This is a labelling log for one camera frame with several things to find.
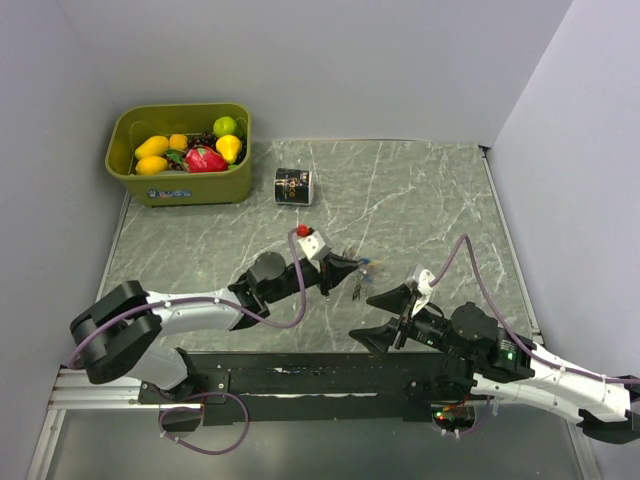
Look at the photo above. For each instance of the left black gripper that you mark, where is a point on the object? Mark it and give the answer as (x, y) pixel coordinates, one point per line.
(332, 271)

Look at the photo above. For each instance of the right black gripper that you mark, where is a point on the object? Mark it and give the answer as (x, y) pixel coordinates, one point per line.
(397, 300)

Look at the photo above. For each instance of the large silver keyring with rings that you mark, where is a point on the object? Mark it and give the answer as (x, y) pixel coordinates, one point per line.
(361, 283)

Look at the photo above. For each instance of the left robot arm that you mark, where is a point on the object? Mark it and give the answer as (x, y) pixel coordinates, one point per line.
(120, 334)

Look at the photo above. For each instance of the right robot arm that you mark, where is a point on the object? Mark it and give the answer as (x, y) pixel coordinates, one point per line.
(482, 359)

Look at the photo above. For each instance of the black paper cup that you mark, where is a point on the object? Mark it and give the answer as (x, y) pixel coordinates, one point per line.
(294, 187)

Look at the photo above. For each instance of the yellow pear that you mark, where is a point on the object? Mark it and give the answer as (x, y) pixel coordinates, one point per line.
(229, 147)

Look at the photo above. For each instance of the red dragon fruit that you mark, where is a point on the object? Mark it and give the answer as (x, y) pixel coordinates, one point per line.
(204, 160)

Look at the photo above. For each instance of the green lime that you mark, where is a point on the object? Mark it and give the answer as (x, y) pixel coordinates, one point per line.
(225, 125)

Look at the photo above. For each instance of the dark cherries bunch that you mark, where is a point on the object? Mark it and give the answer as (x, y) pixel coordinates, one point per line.
(176, 157)

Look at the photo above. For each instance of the small orange fruit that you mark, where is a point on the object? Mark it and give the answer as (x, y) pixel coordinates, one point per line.
(178, 142)

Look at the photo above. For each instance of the yellow mango lower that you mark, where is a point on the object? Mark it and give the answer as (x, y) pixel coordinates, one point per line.
(151, 165)

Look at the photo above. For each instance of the yellow mango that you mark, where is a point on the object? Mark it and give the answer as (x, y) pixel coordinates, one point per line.
(151, 165)
(154, 146)

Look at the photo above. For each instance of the yellow mango upper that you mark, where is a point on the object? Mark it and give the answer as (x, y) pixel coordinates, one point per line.
(154, 146)

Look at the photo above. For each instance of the olive green plastic bin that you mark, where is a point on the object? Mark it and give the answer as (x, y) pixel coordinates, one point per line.
(176, 188)

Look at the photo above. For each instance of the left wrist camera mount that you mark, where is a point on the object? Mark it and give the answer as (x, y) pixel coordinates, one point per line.
(313, 243)

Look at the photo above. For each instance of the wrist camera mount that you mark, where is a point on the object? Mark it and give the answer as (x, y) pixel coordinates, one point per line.
(419, 280)
(313, 243)

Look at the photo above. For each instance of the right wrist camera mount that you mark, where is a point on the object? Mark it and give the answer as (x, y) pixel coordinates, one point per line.
(419, 280)

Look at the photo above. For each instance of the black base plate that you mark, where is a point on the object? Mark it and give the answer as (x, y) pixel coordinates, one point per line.
(230, 387)

